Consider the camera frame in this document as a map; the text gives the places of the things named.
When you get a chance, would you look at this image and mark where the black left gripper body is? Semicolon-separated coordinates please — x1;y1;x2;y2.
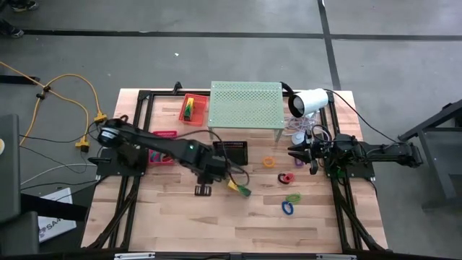
194;153;232;186

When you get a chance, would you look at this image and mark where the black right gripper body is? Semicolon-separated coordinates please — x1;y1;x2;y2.
306;136;331;163

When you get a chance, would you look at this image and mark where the red plastic basket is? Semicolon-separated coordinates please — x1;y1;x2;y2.
149;130;178;166

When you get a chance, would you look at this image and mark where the orange plastic basket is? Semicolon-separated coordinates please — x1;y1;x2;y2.
178;92;209;127

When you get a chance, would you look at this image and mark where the black plastic basket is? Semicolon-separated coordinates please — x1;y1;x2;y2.
212;140;249;167

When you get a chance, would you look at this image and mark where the green perforated metal shelf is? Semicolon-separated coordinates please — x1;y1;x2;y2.
207;80;285;142

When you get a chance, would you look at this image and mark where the black metal stand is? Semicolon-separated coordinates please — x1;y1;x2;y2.
398;97;462;211

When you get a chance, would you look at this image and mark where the wide black bar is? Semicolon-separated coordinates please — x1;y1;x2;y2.
19;192;90;222

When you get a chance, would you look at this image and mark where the white printed box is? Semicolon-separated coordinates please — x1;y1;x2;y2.
38;187;78;243

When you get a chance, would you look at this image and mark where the short black floor bar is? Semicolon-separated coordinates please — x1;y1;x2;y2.
0;74;40;86

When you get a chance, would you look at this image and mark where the person's shoe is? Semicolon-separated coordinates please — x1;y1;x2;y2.
9;0;39;12
0;19;25;39

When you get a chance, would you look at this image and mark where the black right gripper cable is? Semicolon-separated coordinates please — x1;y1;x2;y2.
310;123;332;144

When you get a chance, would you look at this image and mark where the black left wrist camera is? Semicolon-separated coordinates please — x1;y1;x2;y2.
193;184;213;197

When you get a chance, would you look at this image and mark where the white lamp cable bundle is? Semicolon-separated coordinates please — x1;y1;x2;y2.
283;112;326;138

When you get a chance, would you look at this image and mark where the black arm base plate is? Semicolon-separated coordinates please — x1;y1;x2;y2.
324;158;376;179
88;146;149;178

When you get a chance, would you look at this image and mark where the white camera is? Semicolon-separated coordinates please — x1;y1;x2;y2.
287;87;330;146

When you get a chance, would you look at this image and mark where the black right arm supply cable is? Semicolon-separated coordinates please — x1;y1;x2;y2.
323;88;400;144

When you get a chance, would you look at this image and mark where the black aluminium table frame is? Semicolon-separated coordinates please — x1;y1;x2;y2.
86;81;390;254

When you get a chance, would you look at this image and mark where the silver metal bracket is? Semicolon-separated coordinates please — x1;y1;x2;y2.
315;253;358;260
113;252;157;260

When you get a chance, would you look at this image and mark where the yellow extension cable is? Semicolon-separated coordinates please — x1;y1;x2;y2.
0;60;108;152

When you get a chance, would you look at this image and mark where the white floor cable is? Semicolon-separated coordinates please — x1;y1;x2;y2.
19;162;99;187

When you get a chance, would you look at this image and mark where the thin black floor cable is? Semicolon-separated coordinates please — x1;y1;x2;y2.
19;134;79;144

